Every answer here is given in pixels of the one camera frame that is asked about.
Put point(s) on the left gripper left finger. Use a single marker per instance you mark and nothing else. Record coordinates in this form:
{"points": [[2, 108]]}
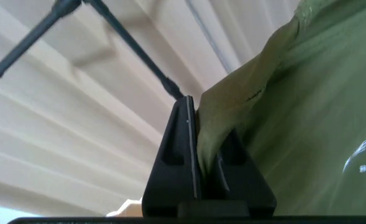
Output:
{"points": [[170, 180]]}

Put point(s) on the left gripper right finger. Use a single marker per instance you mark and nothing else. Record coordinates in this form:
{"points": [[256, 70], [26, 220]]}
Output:
{"points": [[248, 183]]}

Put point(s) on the green printed shirt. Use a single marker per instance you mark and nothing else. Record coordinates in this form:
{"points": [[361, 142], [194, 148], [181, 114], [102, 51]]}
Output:
{"points": [[310, 109]]}

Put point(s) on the black clothes rack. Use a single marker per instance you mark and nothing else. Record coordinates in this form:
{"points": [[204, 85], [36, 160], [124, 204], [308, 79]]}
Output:
{"points": [[24, 43]]}

